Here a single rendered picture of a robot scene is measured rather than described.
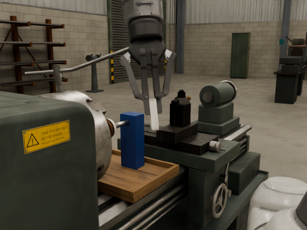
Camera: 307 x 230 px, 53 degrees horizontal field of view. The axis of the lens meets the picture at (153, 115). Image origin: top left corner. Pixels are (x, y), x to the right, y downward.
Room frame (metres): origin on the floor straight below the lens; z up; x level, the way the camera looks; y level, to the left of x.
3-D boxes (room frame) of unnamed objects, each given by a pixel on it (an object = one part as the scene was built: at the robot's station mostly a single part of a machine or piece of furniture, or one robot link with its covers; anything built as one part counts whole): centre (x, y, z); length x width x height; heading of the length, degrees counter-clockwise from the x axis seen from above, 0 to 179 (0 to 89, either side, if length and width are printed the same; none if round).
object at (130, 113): (1.23, 0.09, 1.00); 0.08 x 0.06 x 0.23; 55
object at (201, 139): (1.44, -0.07, 0.95); 0.43 x 0.18 x 0.04; 55
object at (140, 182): (1.17, 0.13, 0.88); 0.36 x 0.30 x 0.04; 55
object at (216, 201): (1.34, -0.28, 0.73); 0.27 x 0.12 x 0.27; 145
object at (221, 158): (1.47, -0.12, 0.89); 0.53 x 0.30 x 0.06; 55
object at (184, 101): (1.40, -0.13, 1.13); 0.08 x 0.08 x 0.03
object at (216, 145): (1.29, -0.28, 0.95); 0.07 x 0.04 x 0.04; 55
